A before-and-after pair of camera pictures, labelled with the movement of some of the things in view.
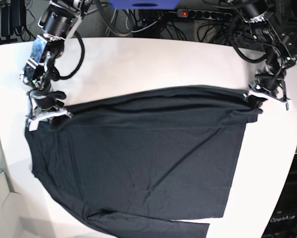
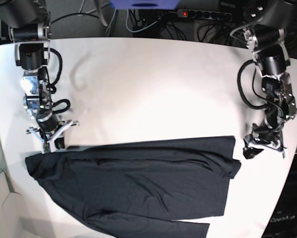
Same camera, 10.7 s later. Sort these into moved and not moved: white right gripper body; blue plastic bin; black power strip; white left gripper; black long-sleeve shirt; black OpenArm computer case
Moved: white left gripper; black long-sleeve shirt; white right gripper body
Not moved: black OpenArm computer case; blue plastic bin; black power strip
